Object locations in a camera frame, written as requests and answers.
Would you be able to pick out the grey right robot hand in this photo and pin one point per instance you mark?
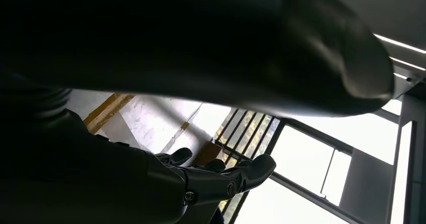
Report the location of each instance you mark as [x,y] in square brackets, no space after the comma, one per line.
[100,189]

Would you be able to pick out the stainless steel workbench table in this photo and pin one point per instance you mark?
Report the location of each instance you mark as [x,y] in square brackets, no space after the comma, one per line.
[149,122]

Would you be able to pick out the ceiling light strip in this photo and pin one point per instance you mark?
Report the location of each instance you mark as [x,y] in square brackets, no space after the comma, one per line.
[407,63]
[399,43]

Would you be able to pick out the dark window frame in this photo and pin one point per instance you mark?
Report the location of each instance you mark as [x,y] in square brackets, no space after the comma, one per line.
[309,134]

